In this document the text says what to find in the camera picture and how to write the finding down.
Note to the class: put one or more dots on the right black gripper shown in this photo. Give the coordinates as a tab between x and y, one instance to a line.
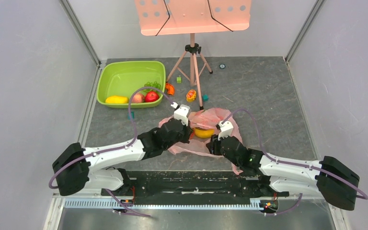
216	144

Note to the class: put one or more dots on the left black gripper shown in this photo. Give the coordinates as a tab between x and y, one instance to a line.
188	132

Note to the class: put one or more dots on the yellow fake banana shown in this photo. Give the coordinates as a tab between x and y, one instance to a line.
203	133

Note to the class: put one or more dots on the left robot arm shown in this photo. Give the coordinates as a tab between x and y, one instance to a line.
78	168

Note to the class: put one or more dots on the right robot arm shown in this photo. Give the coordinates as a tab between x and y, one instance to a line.
328	178

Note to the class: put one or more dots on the red fake apple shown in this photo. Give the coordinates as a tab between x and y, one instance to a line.
151	96

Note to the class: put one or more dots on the pink fake peach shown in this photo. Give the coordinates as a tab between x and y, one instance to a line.
138	98

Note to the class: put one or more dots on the green fake grapes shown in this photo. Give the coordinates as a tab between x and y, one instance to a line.
150	86

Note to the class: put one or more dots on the yellow fake mango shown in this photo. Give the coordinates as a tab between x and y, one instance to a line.
116	100

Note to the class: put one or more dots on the yellow butterfly toy block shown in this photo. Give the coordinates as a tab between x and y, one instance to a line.
191	95

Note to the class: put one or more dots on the orange arch toy block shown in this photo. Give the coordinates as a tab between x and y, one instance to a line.
170	89

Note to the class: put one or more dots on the teal cube near stand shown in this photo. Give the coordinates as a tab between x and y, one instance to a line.
205	98

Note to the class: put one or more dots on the green plastic basin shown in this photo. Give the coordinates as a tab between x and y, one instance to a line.
124	78

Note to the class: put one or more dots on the pink music stand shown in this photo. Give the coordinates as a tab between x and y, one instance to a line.
170	17

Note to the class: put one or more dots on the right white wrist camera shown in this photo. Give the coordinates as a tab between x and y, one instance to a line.
225	128

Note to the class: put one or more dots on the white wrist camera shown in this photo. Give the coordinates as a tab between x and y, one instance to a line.
181	113
225	128

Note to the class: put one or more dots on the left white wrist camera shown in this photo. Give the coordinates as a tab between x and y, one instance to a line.
181	113

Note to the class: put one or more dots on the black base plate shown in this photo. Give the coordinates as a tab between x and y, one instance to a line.
194	188

